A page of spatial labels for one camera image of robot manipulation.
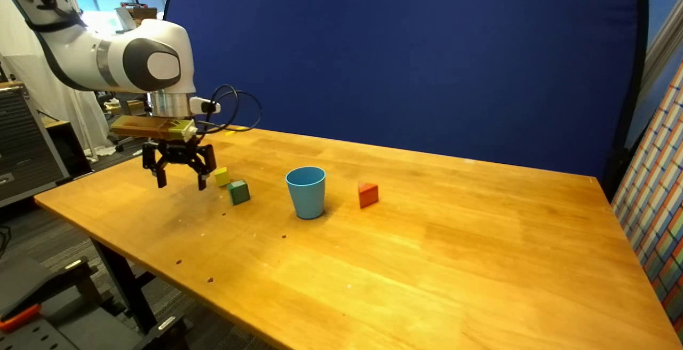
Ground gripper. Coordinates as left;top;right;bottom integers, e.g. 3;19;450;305
141;139;217;191

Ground green block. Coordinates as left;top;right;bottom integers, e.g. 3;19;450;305
227;180;251;205

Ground light blue cup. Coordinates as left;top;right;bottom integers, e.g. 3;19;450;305
285;166;327;220

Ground red block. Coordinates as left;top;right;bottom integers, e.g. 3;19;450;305
358;182;379;209

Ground black box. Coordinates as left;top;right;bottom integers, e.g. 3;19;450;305
45;120;93;181

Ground black slatted equipment case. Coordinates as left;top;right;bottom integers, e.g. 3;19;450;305
0;82;70;208

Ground white curtain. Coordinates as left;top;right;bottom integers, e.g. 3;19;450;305
0;0;110;154

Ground black workbench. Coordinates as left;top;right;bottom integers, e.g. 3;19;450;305
0;256;188;350

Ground blue backdrop screen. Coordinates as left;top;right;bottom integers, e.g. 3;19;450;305
162;0;650;184

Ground multicoloured patterned panel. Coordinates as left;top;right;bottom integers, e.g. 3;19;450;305
610;61;683;341

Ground orange clamp handle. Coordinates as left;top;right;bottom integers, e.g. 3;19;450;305
0;303;42;333

